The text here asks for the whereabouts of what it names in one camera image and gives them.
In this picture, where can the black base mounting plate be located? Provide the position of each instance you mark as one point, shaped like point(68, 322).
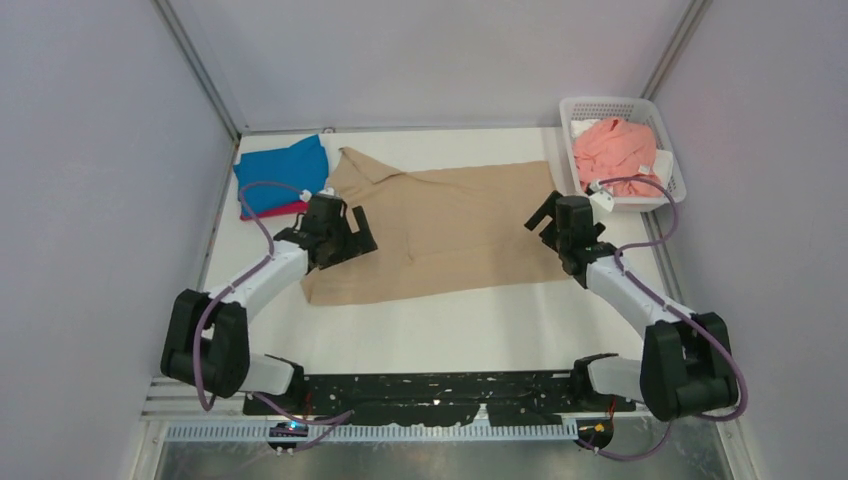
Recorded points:
point(511, 398)

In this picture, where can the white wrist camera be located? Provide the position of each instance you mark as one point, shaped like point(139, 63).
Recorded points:
point(306, 195)
point(601, 200)

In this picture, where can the beige t shirt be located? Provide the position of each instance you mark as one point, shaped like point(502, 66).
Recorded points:
point(437, 231)

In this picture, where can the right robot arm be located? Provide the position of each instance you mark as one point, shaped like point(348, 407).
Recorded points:
point(686, 367)

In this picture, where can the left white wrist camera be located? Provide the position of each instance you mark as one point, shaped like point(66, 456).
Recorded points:
point(306, 195)

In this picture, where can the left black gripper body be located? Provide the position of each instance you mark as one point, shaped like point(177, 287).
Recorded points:
point(336, 237)

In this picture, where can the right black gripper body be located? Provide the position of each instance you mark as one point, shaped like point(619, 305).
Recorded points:
point(554, 238)

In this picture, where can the white slotted cable duct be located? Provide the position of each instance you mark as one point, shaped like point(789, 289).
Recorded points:
point(255, 431)

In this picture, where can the blue folded t shirt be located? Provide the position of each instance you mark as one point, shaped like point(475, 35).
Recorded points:
point(281, 174)

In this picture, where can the white plastic basket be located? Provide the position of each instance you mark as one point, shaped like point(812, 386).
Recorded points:
point(622, 139)

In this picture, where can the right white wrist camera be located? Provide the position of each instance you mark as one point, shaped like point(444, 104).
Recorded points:
point(601, 200)

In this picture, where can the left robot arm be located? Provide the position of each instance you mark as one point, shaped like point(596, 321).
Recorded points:
point(207, 343)

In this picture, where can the pink folded t shirt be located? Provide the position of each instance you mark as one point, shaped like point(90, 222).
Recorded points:
point(267, 210)

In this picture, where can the salmon t shirt in basket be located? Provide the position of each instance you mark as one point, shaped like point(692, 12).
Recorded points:
point(616, 159)

